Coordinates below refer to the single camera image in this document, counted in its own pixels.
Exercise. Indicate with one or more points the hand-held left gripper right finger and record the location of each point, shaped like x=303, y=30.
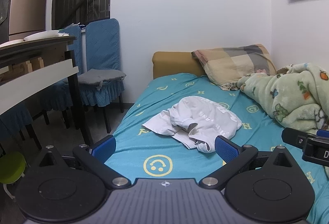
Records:
x=226, y=148

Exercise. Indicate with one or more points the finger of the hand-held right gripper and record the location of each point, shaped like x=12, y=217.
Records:
x=293, y=136
x=323, y=133

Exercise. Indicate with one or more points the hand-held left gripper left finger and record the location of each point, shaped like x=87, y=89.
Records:
x=104, y=148

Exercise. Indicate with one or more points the white printed t-shirt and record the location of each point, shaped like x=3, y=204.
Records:
x=205, y=118

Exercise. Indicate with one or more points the green printed fleece blanket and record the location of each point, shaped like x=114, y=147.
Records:
x=290, y=92

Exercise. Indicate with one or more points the grey seat cushion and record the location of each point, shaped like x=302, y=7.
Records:
x=100, y=76

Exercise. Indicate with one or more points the bed with teal sheet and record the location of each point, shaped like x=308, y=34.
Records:
x=180, y=90

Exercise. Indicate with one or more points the plaid pillow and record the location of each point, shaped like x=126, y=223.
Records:
x=231, y=64

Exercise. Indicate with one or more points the green round stool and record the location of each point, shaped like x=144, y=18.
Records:
x=11, y=167

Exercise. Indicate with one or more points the blue covered chair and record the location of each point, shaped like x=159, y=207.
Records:
x=102, y=44
x=74, y=46
x=12, y=121

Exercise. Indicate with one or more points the mustard headboard cushion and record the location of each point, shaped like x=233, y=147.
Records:
x=174, y=64

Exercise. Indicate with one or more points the wooden dining table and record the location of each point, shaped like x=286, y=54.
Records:
x=33, y=80

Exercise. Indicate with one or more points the white plate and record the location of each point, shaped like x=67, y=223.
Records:
x=11, y=42
x=41, y=35

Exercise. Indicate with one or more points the bronze refrigerator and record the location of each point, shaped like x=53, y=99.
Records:
x=25, y=5

